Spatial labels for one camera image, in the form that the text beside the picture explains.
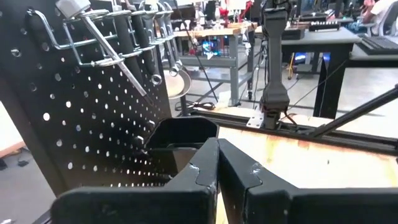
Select grey desk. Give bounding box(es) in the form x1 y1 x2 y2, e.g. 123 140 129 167
281 26 364 119

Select wood-topped metal workbench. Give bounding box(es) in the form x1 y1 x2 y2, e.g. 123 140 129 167
173 22 259 108

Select large black plastic bin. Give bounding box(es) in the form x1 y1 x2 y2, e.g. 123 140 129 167
144 116 220 175

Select black aluminium table frame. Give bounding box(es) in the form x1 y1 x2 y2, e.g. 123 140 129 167
186 83 398 156

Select person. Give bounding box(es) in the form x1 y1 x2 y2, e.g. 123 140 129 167
360 0 398 35

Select black slanting cable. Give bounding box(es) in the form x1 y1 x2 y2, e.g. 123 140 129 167
173 0 219 103

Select black-grey handled screwdriver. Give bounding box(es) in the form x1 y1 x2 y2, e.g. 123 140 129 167
55 0 155 107

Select chrome double-ring peg hook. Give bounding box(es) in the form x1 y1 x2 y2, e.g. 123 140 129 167
26 8 127 68
105 9 147 60
129 9 161 48

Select black-handled pliers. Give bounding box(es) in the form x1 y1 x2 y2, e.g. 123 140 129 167
112 12 156 85

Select black metal pegboard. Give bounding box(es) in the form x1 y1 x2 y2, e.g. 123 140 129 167
0 0 177 197

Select black keyboard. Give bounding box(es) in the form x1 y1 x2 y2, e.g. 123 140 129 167
356 35 398 57

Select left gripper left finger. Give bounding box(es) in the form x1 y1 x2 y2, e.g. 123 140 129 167
50 137 220 224

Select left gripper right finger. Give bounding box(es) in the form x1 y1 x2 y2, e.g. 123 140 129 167
218 138 398 224

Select chrome combination wrench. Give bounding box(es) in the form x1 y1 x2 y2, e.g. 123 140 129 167
160 7 184 78
144 11 164 86

